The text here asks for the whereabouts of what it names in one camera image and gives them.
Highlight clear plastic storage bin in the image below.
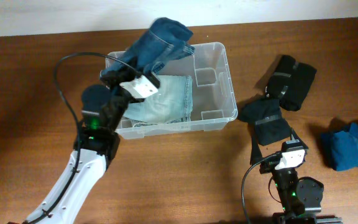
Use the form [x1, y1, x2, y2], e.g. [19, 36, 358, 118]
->
[116, 42, 238, 139]

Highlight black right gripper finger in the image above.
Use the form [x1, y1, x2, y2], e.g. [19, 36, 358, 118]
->
[290, 128, 308, 150]
[250, 136, 263, 166]

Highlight light blue jeans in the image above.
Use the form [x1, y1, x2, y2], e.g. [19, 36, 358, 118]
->
[124, 75, 193, 126]

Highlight black folded garment lower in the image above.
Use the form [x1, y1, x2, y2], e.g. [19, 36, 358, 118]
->
[237, 98, 291, 146]

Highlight dark blue jeans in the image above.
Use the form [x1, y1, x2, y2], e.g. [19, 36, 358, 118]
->
[100, 17, 196, 78]

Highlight blue shirt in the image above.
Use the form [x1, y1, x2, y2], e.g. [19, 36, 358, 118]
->
[320, 123, 358, 171]

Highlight black folded garment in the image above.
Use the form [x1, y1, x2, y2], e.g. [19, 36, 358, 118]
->
[265, 55, 317, 111]
[237, 98, 291, 146]

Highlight black folded garment upper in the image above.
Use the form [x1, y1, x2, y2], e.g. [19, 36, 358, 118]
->
[265, 55, 317, 111]

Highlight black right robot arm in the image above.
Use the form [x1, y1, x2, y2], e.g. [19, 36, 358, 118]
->
[241, 129, 343, 224]

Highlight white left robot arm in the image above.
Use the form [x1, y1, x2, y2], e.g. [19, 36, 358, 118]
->
[24, 70, 160, 223]

